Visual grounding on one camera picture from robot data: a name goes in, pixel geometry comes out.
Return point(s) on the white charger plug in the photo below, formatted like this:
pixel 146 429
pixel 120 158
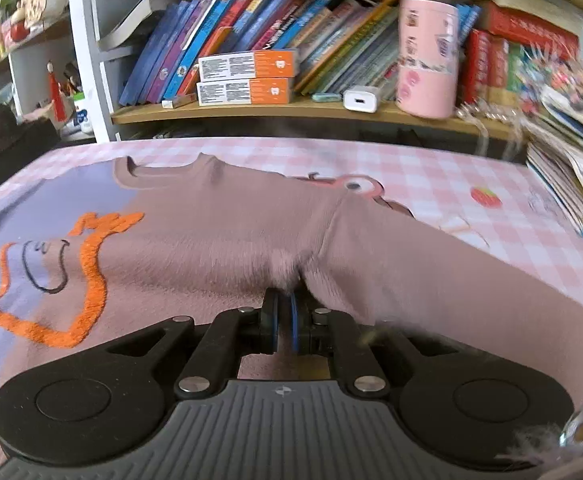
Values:
pixel 361 99

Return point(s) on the pink checkered tablecloth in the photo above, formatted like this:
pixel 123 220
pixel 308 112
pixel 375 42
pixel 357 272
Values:
pixel 446 175

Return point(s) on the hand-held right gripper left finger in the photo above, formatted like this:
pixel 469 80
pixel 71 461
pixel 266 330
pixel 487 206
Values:
pixel 277 327

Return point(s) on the row of colourful books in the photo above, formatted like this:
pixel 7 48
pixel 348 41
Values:
pixel 251 25

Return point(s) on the pink cylindrical canister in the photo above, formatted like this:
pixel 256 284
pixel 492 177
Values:
pixel 426 60

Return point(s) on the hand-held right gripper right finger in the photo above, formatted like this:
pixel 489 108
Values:
pixel 295 329

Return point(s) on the teal eraser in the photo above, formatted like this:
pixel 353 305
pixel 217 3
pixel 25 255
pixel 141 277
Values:
pixel 325 96

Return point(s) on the small flat beige box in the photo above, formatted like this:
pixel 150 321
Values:
pixel 177 102

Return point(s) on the pink-brown sweater with orange print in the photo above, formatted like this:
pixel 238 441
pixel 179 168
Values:
pixel 221 240

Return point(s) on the red tassel ornament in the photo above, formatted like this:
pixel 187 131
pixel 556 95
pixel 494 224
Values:
pixel 56 91

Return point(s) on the stack of red books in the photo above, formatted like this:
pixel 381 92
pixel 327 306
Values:
pixel 516 35

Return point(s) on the dark bag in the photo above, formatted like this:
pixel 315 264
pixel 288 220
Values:
pixel 11 135

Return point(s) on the grey-covered leaning book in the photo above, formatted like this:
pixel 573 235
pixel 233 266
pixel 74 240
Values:
pixel 121 27

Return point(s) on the wooden bookshelf with white frame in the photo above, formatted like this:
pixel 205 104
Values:
pixel 291 112

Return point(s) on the orange and white carton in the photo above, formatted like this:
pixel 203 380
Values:
pixel 241 91
pixel 244 64

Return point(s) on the pile of colourful magazines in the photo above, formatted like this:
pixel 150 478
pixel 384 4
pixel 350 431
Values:
pixel 571 140

